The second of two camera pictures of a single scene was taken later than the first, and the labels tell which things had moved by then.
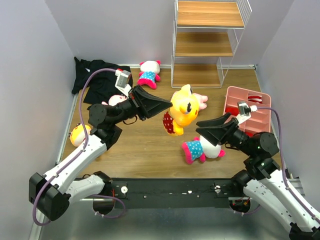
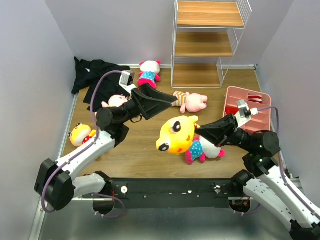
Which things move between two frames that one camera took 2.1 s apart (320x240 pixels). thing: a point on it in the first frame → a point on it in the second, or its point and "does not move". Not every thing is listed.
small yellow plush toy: x=77 y=135 does not move
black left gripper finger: x=149 y=103 → x=147 y=91
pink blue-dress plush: x=201 y=148 does not move
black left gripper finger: x=152 y=109 does not move
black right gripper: x=227 y=132 does not move
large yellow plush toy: x=184 y=110 → x=176 y=134
